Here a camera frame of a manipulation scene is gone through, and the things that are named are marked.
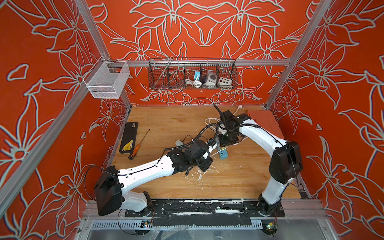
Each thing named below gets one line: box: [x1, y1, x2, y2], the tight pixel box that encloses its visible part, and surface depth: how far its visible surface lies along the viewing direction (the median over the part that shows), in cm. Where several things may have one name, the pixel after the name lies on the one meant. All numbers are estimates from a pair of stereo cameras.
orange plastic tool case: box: [247, 110, 285, 140], surface depth 106 cm
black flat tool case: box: [119, 121, 139, 154], surface depth 100 cm
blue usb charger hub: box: [219, 148, 228, 160], surface depth 92 cm
